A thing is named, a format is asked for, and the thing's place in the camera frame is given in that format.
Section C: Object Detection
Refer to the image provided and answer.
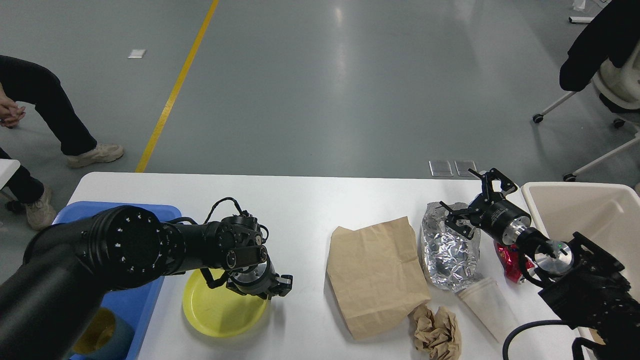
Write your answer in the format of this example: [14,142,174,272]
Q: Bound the brown paper bag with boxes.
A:
[326,216,432,341]

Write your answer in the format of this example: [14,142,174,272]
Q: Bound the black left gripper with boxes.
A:
[226,262,294,300]

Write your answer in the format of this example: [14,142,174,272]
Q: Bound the crumpled aluminium foil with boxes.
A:
[419,202,484,293]

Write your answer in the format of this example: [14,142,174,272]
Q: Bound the crumpled brown paper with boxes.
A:
[410,303,462,360]

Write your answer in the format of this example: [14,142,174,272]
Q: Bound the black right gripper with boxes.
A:
[439,168,531,246]

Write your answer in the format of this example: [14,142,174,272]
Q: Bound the yellow plate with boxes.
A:
[182,270,270,338]

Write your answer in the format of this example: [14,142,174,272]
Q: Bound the white paper cup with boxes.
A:
[457,277,519,344]

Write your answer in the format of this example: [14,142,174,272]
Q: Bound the red snack wrapper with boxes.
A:
[493,242,526,285]

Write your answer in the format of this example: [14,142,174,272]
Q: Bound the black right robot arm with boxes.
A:
[439,168,640,360]

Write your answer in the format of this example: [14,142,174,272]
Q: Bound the white office chair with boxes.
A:
[562,45,640,182]

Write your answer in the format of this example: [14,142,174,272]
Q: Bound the dark teal mug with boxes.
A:
[71,307,134,360]

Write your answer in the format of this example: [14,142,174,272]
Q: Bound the silver floor socket plates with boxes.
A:
[428,161,477,178]

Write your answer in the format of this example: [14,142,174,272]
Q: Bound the cream plastic bin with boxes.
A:
[521,182,640,300]

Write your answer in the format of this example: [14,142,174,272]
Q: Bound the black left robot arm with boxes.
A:
[1,205,293,360]

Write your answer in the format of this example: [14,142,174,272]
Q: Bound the blue plastic tray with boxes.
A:
[54,201,164,360]

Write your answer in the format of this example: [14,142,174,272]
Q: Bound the person in black trousers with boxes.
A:
[0,55,125,231]

